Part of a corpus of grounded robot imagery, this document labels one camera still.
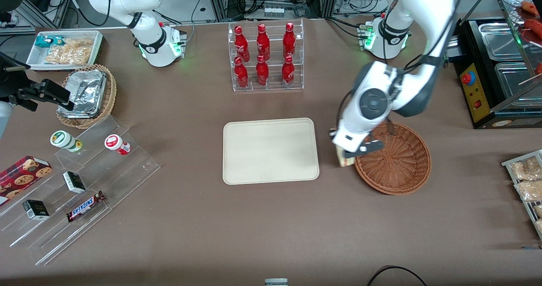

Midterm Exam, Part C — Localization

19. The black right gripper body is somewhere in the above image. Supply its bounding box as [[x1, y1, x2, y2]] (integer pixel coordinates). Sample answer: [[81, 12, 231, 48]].
[[0, 53, 33, 111]]

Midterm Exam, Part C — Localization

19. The triangular sandwich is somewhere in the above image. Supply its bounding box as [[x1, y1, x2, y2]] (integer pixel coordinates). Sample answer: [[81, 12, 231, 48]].
[[336, 145, 357, 168]]

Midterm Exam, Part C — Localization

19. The aluminium foil tray stack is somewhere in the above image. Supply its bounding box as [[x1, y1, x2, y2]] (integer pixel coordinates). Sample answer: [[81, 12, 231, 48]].
[[59, 69, 106, 118]]

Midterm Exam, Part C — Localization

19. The brown wicker basket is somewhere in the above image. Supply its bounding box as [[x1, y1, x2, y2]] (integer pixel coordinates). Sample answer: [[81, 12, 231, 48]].
[[354, 122, 432, 195]]

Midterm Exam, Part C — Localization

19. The light wicker basket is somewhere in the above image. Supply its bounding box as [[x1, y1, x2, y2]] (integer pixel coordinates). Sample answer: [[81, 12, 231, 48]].
[[56, 64, 117, 129]]

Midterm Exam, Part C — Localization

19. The cream rectangular plastic tray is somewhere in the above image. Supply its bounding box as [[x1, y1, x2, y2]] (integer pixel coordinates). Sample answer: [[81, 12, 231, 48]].
[[223, 117, 320, 186]]

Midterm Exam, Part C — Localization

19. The white rectangular plastic bin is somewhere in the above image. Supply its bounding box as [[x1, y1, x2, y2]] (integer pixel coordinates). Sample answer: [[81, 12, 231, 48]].
[[26, 31, 104, 71]]

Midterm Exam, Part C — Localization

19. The green lid sunflower cup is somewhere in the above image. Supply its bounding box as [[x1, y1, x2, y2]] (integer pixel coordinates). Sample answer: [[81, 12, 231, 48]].
[[50, 131, 83, 153]]

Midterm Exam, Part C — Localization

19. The teal snack packet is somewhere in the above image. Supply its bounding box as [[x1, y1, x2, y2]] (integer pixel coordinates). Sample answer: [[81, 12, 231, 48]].
[[35, 36, 65, 49]]

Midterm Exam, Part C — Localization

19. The red lid white cup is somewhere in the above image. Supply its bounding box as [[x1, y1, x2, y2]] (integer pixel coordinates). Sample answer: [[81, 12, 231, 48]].
[[105, 134, 131, 155]]

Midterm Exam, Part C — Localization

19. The red plaid cookie box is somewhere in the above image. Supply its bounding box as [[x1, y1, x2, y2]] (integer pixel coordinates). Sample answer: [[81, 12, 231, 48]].
[[0, 155, 53, 206]]

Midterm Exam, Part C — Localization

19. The clear acrylic bottle rack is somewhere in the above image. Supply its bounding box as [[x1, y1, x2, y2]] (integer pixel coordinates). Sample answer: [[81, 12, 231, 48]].
[[228, 19, 304, 92]]

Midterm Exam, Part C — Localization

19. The red soda bottle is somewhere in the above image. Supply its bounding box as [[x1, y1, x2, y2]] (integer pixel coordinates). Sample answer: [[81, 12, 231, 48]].
[[234, 25, 250, 62], [255, 55, 270, 86], [283, 22, 296, 58], [282, 56, 295, 87], [256, 24, 271, 61], [234, 57, 249, 89]]

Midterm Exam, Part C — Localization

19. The small black carton box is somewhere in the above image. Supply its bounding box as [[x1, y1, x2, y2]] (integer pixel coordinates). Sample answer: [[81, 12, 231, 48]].
[[22, 200, 50, 221], [63, 171, 86, 194]]

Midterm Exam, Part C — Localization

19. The clear acrylic stepped shelf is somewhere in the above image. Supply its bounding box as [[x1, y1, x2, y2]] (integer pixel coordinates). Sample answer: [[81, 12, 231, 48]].
[[0, 114, 160, 266]]

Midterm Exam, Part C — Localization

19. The Snickers chocolate bar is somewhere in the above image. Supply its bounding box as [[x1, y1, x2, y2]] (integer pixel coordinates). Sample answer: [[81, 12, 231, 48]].
[[66, 191, 106, 222]]

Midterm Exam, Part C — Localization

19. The black food warmer appliance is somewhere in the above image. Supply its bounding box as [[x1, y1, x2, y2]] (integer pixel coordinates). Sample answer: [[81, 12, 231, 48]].
[[455, 0, 542, 130]]

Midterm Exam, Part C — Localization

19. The stainless steel pan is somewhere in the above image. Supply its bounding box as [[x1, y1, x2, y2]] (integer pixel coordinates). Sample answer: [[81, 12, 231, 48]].
[[495, 61, 542, 109], [478, 22, 525, 61]]

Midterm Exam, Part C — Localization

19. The red grilled sausage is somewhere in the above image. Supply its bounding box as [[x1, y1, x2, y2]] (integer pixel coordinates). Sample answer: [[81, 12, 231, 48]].
[[521, 0, 542, 33]]

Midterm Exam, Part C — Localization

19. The black floor cable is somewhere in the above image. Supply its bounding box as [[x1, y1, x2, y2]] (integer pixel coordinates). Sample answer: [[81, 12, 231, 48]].
[[366, 266, 428, 286]]

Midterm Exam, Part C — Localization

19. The grey wire rack tray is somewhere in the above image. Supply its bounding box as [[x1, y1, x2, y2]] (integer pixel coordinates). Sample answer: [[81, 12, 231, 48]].
[[501, 150, 542, 241]]

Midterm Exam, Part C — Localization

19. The aluminium extrusion frame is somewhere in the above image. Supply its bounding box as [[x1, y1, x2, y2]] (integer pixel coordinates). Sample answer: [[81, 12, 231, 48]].
[[203, 0, 339, 22]]

